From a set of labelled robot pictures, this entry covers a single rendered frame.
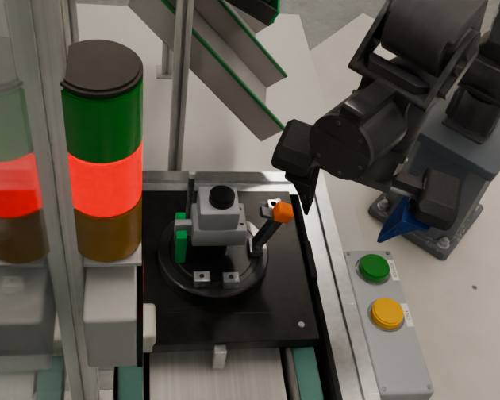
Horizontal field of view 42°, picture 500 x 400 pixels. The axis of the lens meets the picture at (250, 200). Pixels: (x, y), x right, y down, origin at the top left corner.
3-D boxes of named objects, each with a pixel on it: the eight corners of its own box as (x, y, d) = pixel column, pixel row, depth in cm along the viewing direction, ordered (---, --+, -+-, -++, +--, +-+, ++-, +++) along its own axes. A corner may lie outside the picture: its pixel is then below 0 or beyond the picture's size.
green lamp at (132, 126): (142, 110, 43) (143, 48, 39) (143, 165, 40) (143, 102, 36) (63, 108, 42) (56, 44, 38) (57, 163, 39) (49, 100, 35)
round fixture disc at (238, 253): (259, 217, 90) (261, 207, 88) (273, 304, 81) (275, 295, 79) (156, 217, 87) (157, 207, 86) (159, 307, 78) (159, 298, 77)
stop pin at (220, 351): (222, 360, 80) (226, 344, 77) (223, 369, 79) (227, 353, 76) (211, 360, 79) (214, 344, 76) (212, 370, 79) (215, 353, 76)
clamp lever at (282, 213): (261, 240, 84) (292, 203, 79) (263, 252, 82) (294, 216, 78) (236, 233, 82) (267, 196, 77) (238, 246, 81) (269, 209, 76)
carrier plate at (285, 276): (287, 199, 95) (290, 190, 94) (317, 347, 80) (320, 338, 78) (119, 199, 91) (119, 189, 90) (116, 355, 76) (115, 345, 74)
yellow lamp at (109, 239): (141, 209, 50) (141, 165, 47) (141, 262, 47) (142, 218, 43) (74, 209, 49) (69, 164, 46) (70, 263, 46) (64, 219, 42)
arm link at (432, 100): (405, -15, 54) (324, 36, 47) (493, 28, 51) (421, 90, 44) (367, 93, 62) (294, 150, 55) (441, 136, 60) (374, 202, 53)
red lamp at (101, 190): (141, 163, 47) (142, 111, 43) (142, 217, 43) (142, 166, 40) (69, 163, 46) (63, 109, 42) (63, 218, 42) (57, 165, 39)
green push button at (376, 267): (382, 261, 90) (386, 252, 88) (389, 286, 87) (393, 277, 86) (353, 262, 89) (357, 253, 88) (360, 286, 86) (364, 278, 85)
